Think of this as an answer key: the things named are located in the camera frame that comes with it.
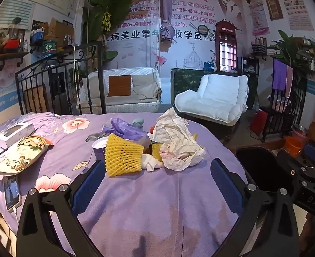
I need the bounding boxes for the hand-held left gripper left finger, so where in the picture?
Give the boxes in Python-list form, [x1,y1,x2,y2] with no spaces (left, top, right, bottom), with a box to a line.
[16,159,107,257]

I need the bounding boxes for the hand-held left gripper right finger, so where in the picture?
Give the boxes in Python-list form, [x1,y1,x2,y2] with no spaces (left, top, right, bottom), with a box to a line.
[210,158,299,257]

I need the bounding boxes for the large yellow foam fruit net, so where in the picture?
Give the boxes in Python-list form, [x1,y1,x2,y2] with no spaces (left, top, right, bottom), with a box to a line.
[105,133,144,177]

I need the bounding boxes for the clear plastic wrapper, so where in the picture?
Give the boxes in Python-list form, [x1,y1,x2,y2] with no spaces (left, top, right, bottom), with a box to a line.
[85,132,104,142]

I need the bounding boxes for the white tissue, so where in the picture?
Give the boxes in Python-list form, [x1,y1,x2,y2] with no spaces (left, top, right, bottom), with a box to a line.
[143,154,164,172]

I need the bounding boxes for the white paper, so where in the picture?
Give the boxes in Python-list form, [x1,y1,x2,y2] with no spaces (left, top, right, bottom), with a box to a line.
[149,107,206,171]

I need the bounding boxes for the purple plastic bag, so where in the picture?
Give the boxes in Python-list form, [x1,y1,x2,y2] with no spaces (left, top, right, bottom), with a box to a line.
[102,118,148,141]

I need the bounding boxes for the pink bucket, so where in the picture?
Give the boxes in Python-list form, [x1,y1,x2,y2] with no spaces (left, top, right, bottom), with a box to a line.
[291,128,310,146]

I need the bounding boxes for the orange bucket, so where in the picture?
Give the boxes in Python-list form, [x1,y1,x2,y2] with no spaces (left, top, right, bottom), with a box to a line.
[284,136,303,158]

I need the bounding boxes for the purple floral bed sheet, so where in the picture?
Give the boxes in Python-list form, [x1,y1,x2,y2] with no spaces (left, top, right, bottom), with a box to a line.
[0,112,250,257]

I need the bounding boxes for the black iron rack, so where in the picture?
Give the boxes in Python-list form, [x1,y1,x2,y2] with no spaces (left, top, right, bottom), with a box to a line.
[262,59,308,142]

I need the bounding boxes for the pink basin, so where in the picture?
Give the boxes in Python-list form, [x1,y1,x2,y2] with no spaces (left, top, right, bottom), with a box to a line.
[274,99,291,113]

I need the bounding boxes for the red bag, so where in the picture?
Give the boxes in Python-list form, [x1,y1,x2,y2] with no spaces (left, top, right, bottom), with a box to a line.
[250,110,269,136]

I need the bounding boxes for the pink towel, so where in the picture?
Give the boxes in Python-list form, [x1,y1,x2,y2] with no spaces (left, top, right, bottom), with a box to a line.
[286,65,294,98]

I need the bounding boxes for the smartphone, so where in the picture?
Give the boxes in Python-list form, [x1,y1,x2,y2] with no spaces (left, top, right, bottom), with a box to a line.
[3,175,23,211]

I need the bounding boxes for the yellow floral snack bag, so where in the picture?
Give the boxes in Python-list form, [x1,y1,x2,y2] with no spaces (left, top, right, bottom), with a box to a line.
[0,135,53,176]

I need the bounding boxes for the white padded rocking chair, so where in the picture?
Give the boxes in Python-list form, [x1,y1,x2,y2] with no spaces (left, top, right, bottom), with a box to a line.
[174,73,249,133]

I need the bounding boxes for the purple towel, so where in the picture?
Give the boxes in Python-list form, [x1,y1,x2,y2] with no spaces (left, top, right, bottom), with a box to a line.
[272,59,287,91]

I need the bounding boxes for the white cardboard box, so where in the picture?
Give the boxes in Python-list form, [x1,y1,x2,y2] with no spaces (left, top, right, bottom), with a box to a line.
[0,122,35,149]

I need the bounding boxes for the white wicker swing sofa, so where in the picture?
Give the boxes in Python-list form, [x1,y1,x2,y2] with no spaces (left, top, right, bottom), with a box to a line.
[77,67,162,114]

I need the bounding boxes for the beige cushion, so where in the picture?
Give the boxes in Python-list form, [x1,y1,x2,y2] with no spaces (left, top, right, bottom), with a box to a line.
[82,75,110,99]
[132,74,159,103]

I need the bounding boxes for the clear plastic bag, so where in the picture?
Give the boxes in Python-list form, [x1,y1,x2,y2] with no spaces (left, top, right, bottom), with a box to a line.
[0,113,35,134]

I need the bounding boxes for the brown cushion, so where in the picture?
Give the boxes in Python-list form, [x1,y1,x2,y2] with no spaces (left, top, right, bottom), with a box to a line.
[108,75,132,97]

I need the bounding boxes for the green potted plant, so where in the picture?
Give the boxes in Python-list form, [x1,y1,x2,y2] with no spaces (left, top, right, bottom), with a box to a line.
[270,31,315,78]

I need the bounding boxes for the black display case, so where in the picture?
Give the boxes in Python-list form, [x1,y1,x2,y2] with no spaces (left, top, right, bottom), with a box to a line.
[241,56,259,75]

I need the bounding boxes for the black iron headboard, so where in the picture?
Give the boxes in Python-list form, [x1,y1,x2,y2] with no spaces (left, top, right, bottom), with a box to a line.
[15,41,107,115]

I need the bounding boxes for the red phone booth cabinet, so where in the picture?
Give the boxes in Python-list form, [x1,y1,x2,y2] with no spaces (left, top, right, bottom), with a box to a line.
[215,20,238,73]

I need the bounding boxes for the green round tin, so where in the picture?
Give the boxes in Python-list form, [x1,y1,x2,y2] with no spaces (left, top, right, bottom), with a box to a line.
[42,40,58,58]

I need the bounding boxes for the white chart poster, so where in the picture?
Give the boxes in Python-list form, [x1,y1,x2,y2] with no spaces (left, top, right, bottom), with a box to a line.
[275,0,314,31]

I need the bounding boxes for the brown cardboard box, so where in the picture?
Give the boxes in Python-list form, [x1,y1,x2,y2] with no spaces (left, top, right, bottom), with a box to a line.
[49,18,75,43]

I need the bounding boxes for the banana plant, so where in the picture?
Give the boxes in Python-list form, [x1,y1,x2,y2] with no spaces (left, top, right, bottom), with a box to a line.
[84,0,147,67]

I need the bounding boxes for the purple hanging fabric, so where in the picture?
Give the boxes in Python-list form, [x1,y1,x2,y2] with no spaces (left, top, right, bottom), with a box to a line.
[159,0,177,42]

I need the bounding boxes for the blue framed notice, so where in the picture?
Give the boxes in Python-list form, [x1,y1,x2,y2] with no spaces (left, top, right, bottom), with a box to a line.
[0,0,36,30]

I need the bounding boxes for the white charging cable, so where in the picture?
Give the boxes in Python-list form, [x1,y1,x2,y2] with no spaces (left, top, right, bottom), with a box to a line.
[10,207,20,224]

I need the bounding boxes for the face wall poster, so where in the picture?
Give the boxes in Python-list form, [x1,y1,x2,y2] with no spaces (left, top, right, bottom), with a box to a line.
[0,56,21,115]

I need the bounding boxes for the wooden wall shelf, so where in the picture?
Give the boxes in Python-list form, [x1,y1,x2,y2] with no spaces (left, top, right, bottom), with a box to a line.
[0,52,30,71]

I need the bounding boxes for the pink wall poster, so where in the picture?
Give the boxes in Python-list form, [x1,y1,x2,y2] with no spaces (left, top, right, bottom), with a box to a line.
[244,0,270,36]

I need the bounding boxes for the large wall poster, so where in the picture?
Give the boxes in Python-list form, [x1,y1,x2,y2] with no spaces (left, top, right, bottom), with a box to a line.
[104,0,247,73]

